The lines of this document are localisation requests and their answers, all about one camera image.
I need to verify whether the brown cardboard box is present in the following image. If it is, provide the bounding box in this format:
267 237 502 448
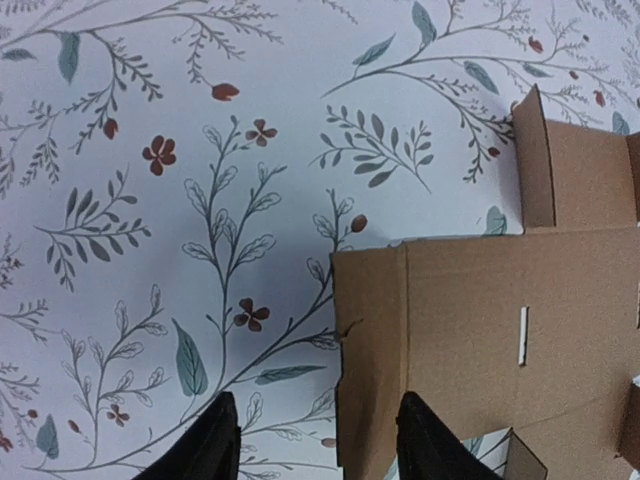
332 89 639 479

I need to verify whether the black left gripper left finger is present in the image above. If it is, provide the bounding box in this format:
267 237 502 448
135 391 241 480

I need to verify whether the floral patterned table mat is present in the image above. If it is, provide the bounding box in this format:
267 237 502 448
1 1 639 479

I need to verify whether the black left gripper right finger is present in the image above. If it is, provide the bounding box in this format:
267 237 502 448
396 391 500 480

